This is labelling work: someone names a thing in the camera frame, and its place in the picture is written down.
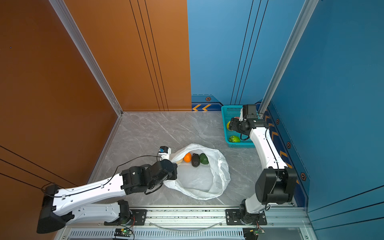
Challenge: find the teal plastic basket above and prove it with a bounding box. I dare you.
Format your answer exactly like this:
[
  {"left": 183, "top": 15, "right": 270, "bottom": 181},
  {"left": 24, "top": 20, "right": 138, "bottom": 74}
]
[{"left": 221, "top": 104, "right": 259, "bottom": 148}]

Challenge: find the pale round fruit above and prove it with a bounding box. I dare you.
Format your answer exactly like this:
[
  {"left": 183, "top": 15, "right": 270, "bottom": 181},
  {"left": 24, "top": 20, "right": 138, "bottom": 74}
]
[{"left": 176, "top": 159, "right": 184, "bottom": 165}]

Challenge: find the green lime fruit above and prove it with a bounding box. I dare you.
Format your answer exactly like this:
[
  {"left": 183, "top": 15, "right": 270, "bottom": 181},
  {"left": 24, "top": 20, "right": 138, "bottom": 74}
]
[{"left": 229, "top": 136, "right": 241, "bottom": 143}]

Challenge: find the orange fruit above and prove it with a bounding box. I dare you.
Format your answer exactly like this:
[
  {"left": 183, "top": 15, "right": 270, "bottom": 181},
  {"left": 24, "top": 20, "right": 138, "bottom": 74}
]
[{"left": 183, "top": 153, "right": 192, "bottom": 163}]

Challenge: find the dark avocado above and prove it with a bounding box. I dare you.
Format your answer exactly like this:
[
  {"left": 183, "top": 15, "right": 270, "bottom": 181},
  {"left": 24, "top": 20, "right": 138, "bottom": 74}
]
[{"left": 191, "top": 154, "right": 201, "bottom": 168}]

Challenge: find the white plastic bag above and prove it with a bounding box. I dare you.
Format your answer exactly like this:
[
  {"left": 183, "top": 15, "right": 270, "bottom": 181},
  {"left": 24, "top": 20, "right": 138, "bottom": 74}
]
[{"left": 164, "top": 144, "right": 231, "bottom": 201}]

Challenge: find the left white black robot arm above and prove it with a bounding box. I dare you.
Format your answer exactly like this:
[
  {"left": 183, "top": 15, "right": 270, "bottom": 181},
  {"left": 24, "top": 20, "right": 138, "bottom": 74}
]
[{"left": 37, "top": 159, "right": 178, "bottom": 234}]

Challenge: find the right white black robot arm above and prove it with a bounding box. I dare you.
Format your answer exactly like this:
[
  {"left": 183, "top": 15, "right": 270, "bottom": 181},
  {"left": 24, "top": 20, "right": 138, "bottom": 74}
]
[{"left": 229, "top": 104, "right": 297, "bottom": 225}]

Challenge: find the green avocado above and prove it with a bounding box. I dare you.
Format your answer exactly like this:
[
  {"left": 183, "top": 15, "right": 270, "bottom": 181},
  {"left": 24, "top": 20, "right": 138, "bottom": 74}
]
[{"left": 199, "top": 153, "right": 209, "bottom": 165}]

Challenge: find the left green circuit board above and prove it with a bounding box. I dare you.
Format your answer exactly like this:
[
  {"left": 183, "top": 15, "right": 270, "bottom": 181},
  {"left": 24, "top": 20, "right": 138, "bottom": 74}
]
[{"left": 113, "top": 228, "right": 135, "bottom": 240}]

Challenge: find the green circuit board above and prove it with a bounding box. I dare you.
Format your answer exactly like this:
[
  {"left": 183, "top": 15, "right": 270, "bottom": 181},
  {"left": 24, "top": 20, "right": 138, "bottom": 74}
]
[
  {"left": 243, "top": 228, "right": 265, "bottom": 240},
  {"left": 113, "top": 228, "right": 135, "bottom": 240}
]

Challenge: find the right green circuit board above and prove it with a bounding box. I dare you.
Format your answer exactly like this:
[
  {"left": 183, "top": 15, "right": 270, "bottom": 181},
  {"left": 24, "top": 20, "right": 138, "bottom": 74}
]
[{"left": 243, "top": 228, "right": 265, "bottom": 240}]

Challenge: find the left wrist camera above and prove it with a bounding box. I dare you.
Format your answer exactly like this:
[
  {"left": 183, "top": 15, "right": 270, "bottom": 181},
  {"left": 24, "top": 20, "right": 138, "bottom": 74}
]
[{"left": 158, "top": 146, "right": 172, "bottom": 160}]

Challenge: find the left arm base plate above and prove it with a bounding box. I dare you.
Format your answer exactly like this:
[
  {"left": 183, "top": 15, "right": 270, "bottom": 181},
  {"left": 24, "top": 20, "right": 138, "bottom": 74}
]
[{"left": 104, "top": 209, "right": 148, "bottom": 227}]

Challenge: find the aluminium front rail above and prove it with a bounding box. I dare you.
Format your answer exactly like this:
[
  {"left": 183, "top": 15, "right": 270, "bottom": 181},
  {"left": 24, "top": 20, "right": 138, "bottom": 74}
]
[{"left": 55, "top": 206, "right": 317, "bottom": 240}]

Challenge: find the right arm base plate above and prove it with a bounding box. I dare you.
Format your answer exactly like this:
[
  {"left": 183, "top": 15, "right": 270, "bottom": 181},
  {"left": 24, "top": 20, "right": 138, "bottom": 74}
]
[{"left": 225, "top": 209, "right": 268, "bottom": 226}]

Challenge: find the right aluminium corner post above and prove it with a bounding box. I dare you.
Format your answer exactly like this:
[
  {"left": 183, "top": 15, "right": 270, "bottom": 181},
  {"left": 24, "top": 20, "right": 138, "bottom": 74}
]
[{"left": 259, "top": 0, "right": 319, "bottom": 116}]

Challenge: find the aluminium corner post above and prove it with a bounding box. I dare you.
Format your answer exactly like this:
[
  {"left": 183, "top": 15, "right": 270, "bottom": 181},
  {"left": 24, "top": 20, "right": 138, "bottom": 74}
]
[
  {"left": 49, "top": 0, "right": 123, "bottom": 117},
  {"left": 259, "top": 0, "right": 319, "bottom": 116}
]

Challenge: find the left aluminium corner post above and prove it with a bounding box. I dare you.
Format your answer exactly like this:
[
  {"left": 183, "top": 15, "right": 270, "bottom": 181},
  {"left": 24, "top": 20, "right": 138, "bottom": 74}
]
[{"left": 49, "top": 0, "right": 123, "bottom": 117}]

